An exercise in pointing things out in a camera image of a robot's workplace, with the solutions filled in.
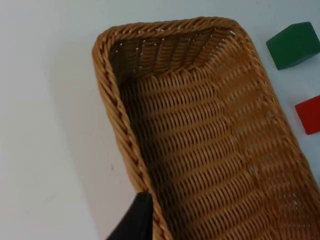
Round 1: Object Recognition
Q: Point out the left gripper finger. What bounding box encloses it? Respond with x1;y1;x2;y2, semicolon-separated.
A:
105;191;154;240

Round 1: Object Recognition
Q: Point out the pale brown wicker basket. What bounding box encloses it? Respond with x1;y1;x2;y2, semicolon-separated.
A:
92;16;320;240

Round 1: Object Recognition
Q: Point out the green cube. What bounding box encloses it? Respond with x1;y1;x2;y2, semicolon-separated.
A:
265;21;320;71

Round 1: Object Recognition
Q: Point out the red cube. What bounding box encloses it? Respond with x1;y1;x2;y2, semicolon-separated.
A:
294;95;320;136

